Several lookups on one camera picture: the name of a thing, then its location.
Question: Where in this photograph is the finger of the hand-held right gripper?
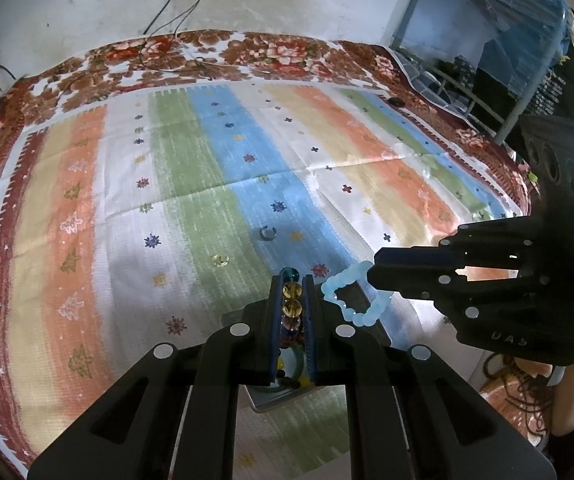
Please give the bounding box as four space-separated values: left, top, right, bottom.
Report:
373 215 544 277
368 268 544 320

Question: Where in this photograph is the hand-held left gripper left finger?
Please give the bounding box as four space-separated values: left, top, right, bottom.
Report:
27 275 285 480

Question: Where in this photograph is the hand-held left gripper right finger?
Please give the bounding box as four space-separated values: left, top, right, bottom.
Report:
303 275 558 480

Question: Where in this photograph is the multicoloured glass bead bracelet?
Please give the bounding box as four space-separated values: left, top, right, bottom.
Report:
279 267 308 357

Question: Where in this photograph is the light blue bead bracelet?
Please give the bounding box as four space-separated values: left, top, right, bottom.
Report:
321 261 393 326

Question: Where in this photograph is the silver embossed tin box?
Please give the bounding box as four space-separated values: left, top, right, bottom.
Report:
222 282 393 414

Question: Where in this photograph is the black printed shirt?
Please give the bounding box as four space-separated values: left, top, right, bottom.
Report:
527 52 574 133

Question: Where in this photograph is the brown floral blanket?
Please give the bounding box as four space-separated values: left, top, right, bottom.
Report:
0 30 543 480

